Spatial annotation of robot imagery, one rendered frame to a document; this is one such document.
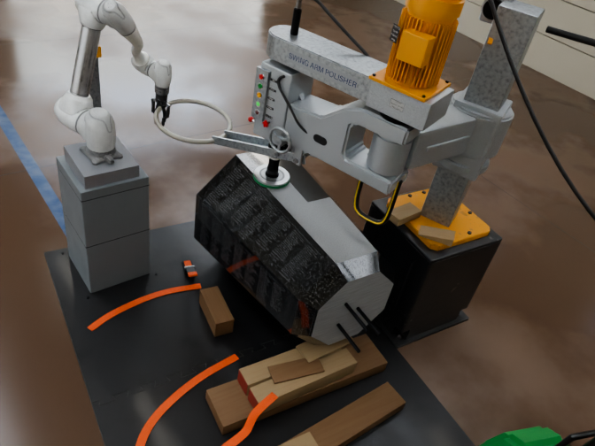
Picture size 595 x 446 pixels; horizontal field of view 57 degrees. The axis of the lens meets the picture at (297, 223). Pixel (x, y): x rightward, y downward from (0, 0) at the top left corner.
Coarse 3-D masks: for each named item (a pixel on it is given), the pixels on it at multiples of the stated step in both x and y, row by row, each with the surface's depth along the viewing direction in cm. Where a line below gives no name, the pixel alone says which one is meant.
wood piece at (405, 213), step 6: (408, 204) 335; (396, 210) 328; (402, 210) 329; (408, 210) 330; (414, 210) 331; (420, 210) 332; (390, 216) 326; (396, 216) 323; (402, 216) 324; (408, 216) 325; (414, 216) 330; (396, 222) 324; (402, 222) 325
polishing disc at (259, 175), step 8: (256, 168) 327; (264, 168) 328; (280, 168) 331; (256, 176) 320; (264, 176) 322; (280, 176) 324; (288, 176) 326; (264, 184) 317; (272, 184) 317; (280, 184) 318
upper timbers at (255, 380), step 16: (288, 352) 312; (336, 352) 318; (240, 368) 299; (256, 368) 301; (336, 368) 309; (352, 368) 317; (240, 384) 301; (256, 384) 295; (272, 384) 294; (288, 384) 296; (304, 384) 297; (320, 384) 307; (256, 400) 286; (288, 400) 298
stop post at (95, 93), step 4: (100, 48) 382; (100, 52) 384; (100, 56) 385; (96, 60) 388; (96, 64) 389; (96, 68) 391; (96, 72) 393; (96, 76) 395; (92, 80) 395; (96, 80) 396; (92, 84) 397; (96, 84) 398; (92, 88) 399; (96, 88) 400; (92, 92) 401; (96, 92) 402; (100, 92) 404; (92, 96) 403; (96, 96) 404; (100, 96) 406; (96, 100) 406; (100, 100) 407; (96, 104) 408; (100, 104) 409
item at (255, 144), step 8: (216, 136) 331; (232, 136) 338; (240, 136) 334; (248, 136) 330; (256, 136) 327; (224, 144) 329; (232, 144) 325; (240, 144) 321; (248, 144) 317; (256, 144) 327; (264, 144) 325; (288, 144) 314; (256, 152) 316; (264, 152) 312; (272, 152) 308; (288, 152) 301; (304, 152) 309; (288, 160) 304; (296, 160) 295; (304, 160) 297
